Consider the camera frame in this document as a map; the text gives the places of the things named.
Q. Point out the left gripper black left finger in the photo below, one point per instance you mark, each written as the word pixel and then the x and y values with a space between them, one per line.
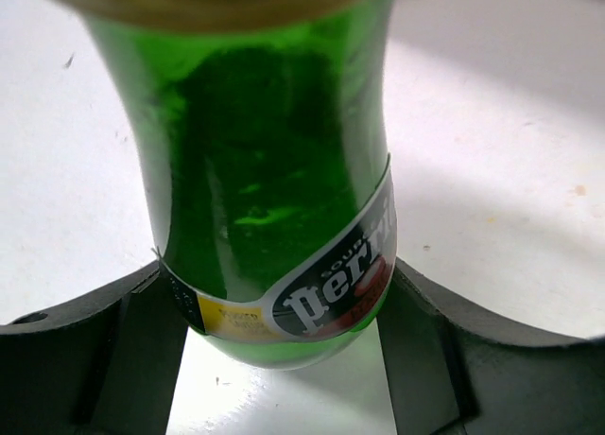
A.
pixel 106 362

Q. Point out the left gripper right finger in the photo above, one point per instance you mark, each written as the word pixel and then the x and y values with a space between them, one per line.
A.
pixel 455 367

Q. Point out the green glass bottle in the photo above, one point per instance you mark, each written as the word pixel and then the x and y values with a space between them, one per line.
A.
pixel 260 133

